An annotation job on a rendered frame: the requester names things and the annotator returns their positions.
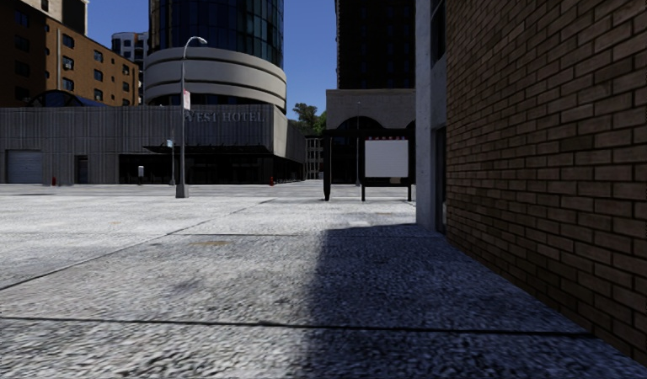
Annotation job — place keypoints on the grey street lamp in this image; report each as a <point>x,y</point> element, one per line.
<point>182,126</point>

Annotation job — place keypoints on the glass tower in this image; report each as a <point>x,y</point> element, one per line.
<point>217,35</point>

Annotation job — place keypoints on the white apartment building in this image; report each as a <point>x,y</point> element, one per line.
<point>130,48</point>

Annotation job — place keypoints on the pale framed building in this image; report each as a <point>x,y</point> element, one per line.
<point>314,156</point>

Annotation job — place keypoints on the grey concrete hotel building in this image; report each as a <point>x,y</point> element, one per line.
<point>101,136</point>

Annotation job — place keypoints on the black bus shelter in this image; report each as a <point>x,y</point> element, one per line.
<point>386,159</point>

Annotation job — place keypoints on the grey pole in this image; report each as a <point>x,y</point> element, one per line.
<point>358,146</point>

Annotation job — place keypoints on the white box on a post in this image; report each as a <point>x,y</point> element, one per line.
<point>140,173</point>

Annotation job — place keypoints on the brown brick building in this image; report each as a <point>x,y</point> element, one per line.
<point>76,70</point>

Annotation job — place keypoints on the dark tower with pale base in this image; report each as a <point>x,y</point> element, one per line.
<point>375,50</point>

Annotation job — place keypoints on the red brick building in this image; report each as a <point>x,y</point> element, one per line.
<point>546,141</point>

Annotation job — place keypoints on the trees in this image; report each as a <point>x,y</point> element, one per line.
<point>308,119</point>

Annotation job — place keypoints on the sign on a post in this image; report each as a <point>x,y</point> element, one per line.
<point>171,161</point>

